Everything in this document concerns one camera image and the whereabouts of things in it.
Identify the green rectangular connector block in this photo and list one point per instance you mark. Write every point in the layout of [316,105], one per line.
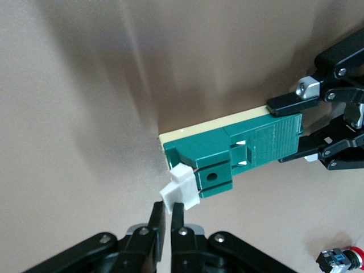
[270,142]

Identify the brown paper table cover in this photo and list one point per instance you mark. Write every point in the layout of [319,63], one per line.
[85,113]

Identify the red button black block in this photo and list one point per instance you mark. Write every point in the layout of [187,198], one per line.
[332,257]

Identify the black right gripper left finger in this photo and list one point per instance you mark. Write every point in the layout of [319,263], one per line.
[157,221]

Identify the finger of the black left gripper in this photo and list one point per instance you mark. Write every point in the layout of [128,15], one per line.
[310,149]
[287,104]

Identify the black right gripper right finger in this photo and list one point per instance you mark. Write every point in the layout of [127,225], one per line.
[177,221]

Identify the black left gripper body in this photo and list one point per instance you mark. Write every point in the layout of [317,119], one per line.
[355,115]

